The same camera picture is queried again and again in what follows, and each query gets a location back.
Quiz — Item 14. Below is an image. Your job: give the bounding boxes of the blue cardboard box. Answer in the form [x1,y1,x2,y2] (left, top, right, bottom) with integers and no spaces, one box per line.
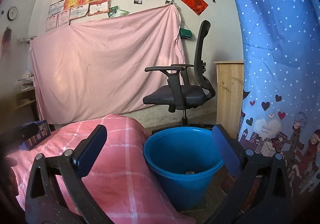
[20,120,50,151]

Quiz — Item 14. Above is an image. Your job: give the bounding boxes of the wooden shelf unit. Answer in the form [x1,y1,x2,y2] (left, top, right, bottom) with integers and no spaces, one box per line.
[16,87,36,109]

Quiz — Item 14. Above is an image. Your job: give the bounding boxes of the pink checked tablecloth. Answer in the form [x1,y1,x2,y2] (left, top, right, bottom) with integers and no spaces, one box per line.
[10,114,196,223]

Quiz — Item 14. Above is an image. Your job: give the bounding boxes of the blue plastic bucket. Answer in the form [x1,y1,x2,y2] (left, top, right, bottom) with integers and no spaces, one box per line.
[143,127,223,210]

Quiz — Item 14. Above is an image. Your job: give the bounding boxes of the red hanging ornament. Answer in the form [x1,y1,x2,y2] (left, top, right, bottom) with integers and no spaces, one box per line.
[1,27,12,55]

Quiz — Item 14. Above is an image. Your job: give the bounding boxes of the pink hanging sheet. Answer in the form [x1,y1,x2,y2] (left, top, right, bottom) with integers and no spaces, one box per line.
[30,4,185,125]

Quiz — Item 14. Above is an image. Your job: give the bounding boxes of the wooden cabinet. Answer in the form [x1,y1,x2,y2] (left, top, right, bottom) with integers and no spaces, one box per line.
[215,61,244,139]

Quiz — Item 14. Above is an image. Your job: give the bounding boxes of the black office chair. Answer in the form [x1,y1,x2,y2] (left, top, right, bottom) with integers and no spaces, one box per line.
[143,20,216,129]

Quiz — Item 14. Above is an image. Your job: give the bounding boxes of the green hanging pouch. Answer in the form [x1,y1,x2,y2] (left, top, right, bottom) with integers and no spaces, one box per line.
[179,28,193,39]

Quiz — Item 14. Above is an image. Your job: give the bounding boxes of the blue dotted curtain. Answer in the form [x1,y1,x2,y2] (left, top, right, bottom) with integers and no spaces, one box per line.
[222,0,320,197]

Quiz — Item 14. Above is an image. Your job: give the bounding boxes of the round wall clock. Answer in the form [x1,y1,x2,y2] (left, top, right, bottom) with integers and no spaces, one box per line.
[7,6,18,21]

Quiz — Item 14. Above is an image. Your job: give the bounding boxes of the wall certificates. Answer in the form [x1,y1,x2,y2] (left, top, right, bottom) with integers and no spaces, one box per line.
[46,0,119,32]

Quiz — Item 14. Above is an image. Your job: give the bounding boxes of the red diamond wall paper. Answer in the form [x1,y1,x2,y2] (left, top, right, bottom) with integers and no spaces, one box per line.
[181,0,208,16]

